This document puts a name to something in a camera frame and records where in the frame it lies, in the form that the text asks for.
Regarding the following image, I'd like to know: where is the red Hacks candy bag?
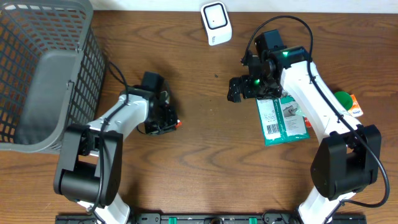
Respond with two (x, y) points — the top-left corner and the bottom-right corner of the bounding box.
(304, 117), (312, 128)

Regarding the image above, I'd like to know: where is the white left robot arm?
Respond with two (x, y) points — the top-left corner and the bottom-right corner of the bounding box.
(53, 86), (178, 223)

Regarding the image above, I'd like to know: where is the small orange carton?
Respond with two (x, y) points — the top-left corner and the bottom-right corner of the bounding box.
(348, 94), (364, 118)

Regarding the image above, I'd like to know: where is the grey plastic mesh basket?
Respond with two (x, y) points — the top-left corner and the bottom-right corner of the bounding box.
(1, 0), (106, 154)

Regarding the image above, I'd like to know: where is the white barcode scanner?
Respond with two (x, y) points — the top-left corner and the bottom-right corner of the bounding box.
(200, 1), (233, 46)

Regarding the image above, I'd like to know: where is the green 3M gloves pack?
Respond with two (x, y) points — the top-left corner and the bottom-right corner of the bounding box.
(256, 93), (310, 146)

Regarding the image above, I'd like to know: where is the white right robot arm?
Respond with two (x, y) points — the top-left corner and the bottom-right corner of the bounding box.
(227, 46), (383, 223)

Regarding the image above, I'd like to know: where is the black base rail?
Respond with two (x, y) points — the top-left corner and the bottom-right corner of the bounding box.
(55, 212), (367, 224)

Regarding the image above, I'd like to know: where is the red stick sachet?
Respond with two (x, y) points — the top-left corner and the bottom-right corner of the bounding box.
(176, 120), (182, 128)

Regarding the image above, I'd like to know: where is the green lid jar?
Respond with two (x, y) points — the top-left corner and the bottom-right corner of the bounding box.
(334, 91), (353, 111)

